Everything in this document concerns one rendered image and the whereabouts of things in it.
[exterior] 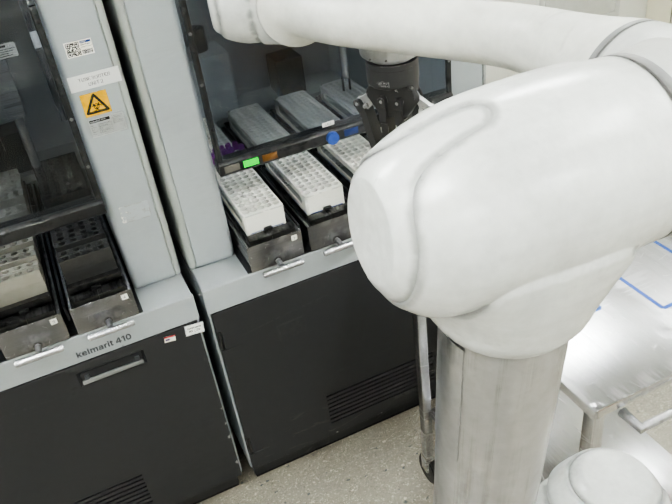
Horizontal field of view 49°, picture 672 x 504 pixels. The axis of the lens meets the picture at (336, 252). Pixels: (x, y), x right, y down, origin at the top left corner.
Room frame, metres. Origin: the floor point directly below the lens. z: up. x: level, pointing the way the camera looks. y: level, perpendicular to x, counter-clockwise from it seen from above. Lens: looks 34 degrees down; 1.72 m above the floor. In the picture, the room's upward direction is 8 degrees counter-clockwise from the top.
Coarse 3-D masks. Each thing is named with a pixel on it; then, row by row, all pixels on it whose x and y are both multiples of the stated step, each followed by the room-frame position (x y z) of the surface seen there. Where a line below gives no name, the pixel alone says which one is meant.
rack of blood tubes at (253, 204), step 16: (224, 176) 1.66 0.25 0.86; (240, 176) 1.63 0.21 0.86; (256, 176) 1.63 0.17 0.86; (224, 192) 1.57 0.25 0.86; (240, 192) 1.56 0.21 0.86; (256, 192) 1.55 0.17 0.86; (272, 192) 1.53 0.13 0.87; (240, 208) 1.48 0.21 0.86; (256, 208) 1.47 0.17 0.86; (272, 208) 1.46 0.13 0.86; (240, 224) 1.47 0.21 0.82; (256, 224) 1.44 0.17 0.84; (272, 224) 1.45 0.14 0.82
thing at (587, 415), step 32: (640, 256) 1.14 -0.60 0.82; (640, 288) 1.05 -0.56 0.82; (416, 320) 1.31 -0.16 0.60; (608, 320) 0.97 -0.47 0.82; (640, 320) 0.96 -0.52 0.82; (416, 352) 1.32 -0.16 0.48; (576, 352) 0.91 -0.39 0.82; (608, 352) 0.90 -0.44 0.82; (640, 352) 0.88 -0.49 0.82; (576, 384) 0.83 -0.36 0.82; (608, 384) 0.82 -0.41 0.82; (640, 384) 0.81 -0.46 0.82; (576, 416) 1.23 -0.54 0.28; (608, 416) 1.21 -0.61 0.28; (576, 448) 1.13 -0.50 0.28; (640, 448) 1.11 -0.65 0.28
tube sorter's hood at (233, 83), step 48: (192, 0) 1.47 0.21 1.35; (192, 48) 1.46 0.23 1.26; (240, 48) 1.50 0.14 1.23; (288, 48) 1.53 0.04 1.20; (336, 48) 1.57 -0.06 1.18; (240, 96) 1.49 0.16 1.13; (288, 96) 1.53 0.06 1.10; (336, 96) 1.57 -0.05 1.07; (432, 96) 1.65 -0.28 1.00; (240, 144) 1.48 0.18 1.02; (288, 144) 1.51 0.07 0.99
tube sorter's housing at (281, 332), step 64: (128, 0) 1.44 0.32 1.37; (128, 64) 1.50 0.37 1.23; (192, 64) 2.08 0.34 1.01; (192, 128) 1.46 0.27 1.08; (192, 192) 1.45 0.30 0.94; (192, 256) 1.44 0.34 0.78; (320, 256) 1.45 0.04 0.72; (256, 320) 1.39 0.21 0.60; (320, 320) 1.44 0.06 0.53; (384, 320) 1.51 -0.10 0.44; (256, 384) 1.37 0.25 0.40; (320, 384) 1.43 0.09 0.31; (384, 384) 1.50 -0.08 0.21; (256, 448) 1.36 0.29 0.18; (320, 448) 1.48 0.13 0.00
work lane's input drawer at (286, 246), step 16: (224, 208) 1.58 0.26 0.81; (288, 224) 1.45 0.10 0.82; (240, 240) 1.43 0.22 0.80; (256, 240) 1.41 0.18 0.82; (272, 240) 1.41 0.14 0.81; (288, 240) 1.43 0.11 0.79; (256, 256) 1.40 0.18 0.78; (272, 256) 1.41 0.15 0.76; (288, 256) 1.42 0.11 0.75; (272, 272) 1.36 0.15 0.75
